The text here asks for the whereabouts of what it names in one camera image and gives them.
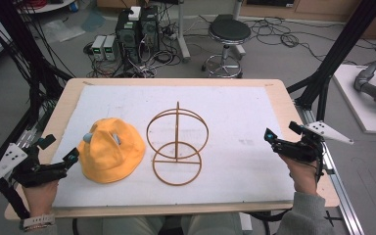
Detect white board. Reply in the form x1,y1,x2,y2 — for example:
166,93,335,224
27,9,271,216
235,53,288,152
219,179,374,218
332,64,376,136

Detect yellow bucket hat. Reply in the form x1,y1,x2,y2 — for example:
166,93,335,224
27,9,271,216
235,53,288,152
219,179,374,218
76,117,147,184

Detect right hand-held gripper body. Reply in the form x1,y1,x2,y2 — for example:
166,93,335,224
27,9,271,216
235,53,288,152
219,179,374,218
272,120,354,164

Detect white box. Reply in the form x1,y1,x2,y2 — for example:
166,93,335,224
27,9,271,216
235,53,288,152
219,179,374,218
127,6,142,22

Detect grey power supply unit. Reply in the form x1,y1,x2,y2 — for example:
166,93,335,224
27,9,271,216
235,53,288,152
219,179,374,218
103,34,119,62
91,34,108,62

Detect aluminium rail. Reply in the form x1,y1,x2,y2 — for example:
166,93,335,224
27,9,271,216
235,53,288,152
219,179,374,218
0,111,48,219
294,100,366,235

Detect white table mat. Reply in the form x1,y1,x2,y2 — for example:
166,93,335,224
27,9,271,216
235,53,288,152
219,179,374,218
51,85,296,209

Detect white wrist watch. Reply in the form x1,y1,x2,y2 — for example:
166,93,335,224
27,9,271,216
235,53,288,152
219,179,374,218
19,212,56,232

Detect black floor cables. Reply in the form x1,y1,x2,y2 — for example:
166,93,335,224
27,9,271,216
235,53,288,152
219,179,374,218
244,15,376,67

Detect white metal post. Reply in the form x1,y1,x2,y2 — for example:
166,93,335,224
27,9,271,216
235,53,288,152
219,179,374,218
175,0,192,64

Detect white round table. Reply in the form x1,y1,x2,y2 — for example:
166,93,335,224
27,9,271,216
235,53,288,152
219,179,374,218
15,0,76,15

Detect person's legs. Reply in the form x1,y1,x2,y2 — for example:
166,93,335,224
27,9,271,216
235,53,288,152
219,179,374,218
101,212,244,235

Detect black gripper strap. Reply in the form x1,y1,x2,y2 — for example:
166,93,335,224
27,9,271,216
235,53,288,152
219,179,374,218
0,177,31,219

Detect clear plastic sheet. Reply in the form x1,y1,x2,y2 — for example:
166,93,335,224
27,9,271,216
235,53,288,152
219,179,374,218
41,19,86,44

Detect black round stool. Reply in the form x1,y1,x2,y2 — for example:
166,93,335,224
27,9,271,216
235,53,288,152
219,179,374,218
201,14,253,79

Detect black cable under table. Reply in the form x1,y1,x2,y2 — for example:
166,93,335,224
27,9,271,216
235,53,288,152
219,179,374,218
246,208,292,223

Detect brown wire hat stand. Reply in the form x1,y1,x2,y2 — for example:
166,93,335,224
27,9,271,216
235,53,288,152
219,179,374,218
146,101,210,187

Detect tangled computer cables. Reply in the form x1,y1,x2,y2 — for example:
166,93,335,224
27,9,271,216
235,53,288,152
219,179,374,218
83,6,184,79

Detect black computer tower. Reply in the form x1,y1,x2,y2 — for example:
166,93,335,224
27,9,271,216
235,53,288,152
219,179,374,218
139,6,161,54
115,9,142,64

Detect person's left hand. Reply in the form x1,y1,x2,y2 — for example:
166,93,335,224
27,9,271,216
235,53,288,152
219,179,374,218
23,179,60,218

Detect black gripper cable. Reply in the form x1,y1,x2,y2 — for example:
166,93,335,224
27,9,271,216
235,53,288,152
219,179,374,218
314,152,327,184

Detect person's right hand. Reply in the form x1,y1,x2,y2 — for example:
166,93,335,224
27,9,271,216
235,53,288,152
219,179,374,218
278,155,319,196

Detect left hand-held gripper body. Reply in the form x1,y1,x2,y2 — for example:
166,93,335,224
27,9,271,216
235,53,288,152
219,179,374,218
0,143,69,189

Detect black metal frame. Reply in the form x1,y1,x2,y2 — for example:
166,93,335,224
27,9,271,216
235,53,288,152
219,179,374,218
0,0,74,194
286,0,376,122

